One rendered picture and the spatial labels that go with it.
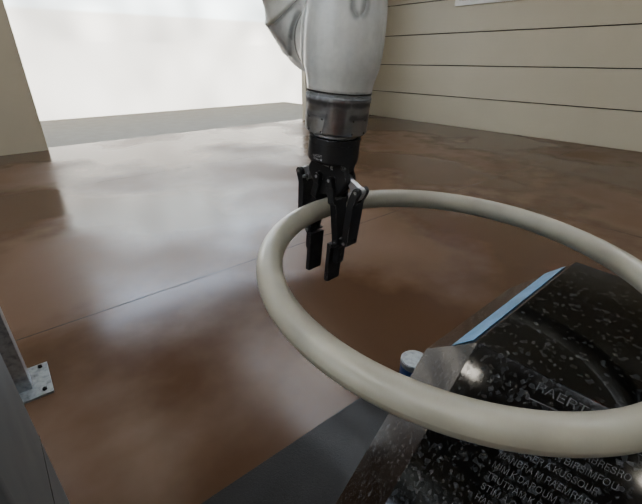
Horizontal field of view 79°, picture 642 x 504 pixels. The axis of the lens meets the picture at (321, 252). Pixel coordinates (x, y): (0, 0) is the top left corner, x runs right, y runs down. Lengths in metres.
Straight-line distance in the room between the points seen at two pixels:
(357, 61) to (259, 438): 1.20
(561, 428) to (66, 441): 1.50
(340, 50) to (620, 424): 0.45
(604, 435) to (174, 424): 1.36
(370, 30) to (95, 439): 1.44
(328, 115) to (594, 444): 0.43
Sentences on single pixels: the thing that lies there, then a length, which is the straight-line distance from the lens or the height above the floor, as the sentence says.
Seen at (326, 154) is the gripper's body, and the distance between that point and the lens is 0.56.
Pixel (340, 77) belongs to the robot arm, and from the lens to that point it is 0.53.
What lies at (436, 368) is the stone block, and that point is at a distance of 0.58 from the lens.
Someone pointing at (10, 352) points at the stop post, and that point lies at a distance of 1.80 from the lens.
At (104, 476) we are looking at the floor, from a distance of 1.50.
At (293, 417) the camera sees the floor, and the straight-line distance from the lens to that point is 1.48.
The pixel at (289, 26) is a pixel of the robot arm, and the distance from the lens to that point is 0.66.
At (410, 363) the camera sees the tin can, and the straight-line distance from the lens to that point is 1.49.
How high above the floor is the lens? 1.12
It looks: 26 degrees down
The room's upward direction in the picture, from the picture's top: straight up
